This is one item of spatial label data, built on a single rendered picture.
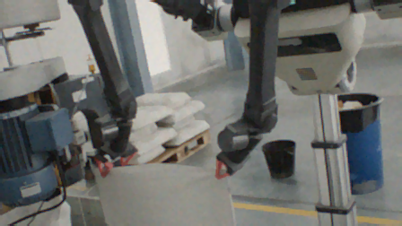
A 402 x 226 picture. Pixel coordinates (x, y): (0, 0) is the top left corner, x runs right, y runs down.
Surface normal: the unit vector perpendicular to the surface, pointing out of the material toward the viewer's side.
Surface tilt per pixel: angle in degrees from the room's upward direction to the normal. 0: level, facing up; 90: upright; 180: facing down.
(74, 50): 90
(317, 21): 40
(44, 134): 90
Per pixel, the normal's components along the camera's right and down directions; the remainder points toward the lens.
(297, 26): -0.47, -0.55
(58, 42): 0.83, -0.01
